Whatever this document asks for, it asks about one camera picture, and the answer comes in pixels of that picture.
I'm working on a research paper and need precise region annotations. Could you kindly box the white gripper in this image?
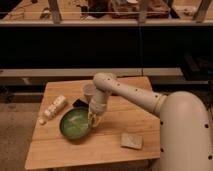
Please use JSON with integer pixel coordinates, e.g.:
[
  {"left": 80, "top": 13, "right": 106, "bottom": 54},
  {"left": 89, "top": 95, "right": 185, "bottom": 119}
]
[{"left": 88, "top": 89, "right": 110, "bottom": 128}]

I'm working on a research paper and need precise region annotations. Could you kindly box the green ceramic bowl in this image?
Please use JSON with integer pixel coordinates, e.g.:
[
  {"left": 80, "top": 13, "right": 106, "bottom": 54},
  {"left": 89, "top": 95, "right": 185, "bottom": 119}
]
[{"left": 59, "top": 107, "right": 92, "bottom": 140}]

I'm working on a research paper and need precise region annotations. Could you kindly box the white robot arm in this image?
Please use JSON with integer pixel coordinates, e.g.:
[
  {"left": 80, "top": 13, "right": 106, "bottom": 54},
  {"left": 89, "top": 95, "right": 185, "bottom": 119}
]
[{"left": 89, "top": 73, "right": 213, "bottom": 171}]

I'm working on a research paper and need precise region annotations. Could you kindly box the black phone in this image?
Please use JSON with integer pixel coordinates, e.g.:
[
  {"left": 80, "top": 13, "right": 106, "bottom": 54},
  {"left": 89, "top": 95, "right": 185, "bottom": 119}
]
[{"left": 72, "top": 99, "right": 89, "bottom": 108}]

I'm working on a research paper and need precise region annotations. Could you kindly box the wooden table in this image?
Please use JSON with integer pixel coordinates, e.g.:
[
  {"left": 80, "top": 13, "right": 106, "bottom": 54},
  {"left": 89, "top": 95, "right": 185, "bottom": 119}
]
[{"left": 24, "top": 76, "right": 162, "bottom": 171}]

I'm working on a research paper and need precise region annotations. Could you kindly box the white plastic bottle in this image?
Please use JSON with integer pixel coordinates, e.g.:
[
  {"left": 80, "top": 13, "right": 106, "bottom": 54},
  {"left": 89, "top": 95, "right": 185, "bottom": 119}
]
[{"left": 39, "top": 95, "right": 67, "bottom": 125}]

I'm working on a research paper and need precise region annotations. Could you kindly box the grey sponge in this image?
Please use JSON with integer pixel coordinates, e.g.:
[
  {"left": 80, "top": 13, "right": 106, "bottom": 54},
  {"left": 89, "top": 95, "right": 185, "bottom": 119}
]
[{"left": 121, "top": 133, "right": 143, "bottom": 149}]

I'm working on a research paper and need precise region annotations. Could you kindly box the metal shelf rack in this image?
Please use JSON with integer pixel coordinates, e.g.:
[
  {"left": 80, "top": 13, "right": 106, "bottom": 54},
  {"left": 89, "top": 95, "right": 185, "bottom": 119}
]
[{"left": 0, "top": 0, "right": 213, "bottom": 84}]

